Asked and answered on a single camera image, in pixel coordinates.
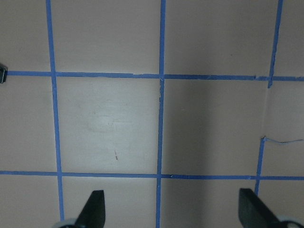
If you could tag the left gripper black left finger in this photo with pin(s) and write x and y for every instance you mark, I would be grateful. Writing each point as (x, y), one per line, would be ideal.
(93, 213)

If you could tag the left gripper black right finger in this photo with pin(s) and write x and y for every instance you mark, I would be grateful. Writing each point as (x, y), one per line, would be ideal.
(253, 213)

